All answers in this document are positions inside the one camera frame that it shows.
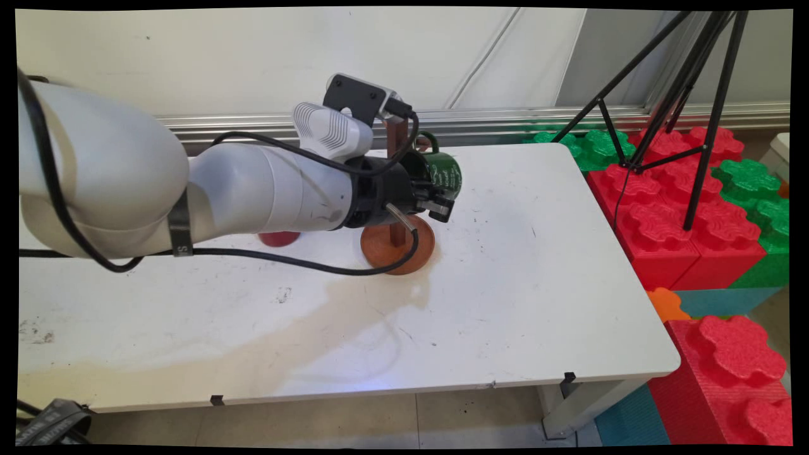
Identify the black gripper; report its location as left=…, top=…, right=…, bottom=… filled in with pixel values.
left=344, top=157, right=456, bottom=229

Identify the green enamel mug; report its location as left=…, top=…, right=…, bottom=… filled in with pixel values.
left=398, top=131, right=463, bottom=212

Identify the wooden mug tree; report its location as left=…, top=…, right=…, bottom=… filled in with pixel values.
left=360, top=117, right=437, bottom=276

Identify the green foam block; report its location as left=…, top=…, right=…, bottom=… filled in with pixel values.
left=533, top=130, right=636, bottom=173
left=713, top=159, right=790, bottom=289

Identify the large red foam block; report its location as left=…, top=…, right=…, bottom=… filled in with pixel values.
left=587, top=164, right=702, bottom=291

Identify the white table leg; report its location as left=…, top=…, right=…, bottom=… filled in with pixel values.
left=537, top=378, right=647, bottom=440

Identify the orange foam piece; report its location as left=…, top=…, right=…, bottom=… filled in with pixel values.
left=647, top=288, right=693, bottom=324

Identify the black tripod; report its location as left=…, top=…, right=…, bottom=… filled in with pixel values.
left=553, top=9, right=750, bottom=231

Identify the teal foam block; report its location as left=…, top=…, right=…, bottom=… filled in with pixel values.
left=594, top=384, right=671, bottom=446
left=673, top=288, right=784, bottom=320

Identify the white box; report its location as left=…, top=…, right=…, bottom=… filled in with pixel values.
left=760, top=133, right=791, bottom=185

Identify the aluminium wall rail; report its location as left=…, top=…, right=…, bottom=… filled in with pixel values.
left=155, top=104, right=791, bottom=156

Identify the wrist camera with black bracket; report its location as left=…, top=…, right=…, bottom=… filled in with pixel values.
left=322, top=73, right=415, bottom=127

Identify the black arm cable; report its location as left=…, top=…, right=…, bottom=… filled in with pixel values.
left=18, top=66, right=421, bottom=277

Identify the black velcro strap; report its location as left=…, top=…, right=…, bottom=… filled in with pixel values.
left=167, top=188, right=194, bottom=258

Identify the black printed strap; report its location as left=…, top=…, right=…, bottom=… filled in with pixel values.
left=16, top=398, right=94, bottom=447

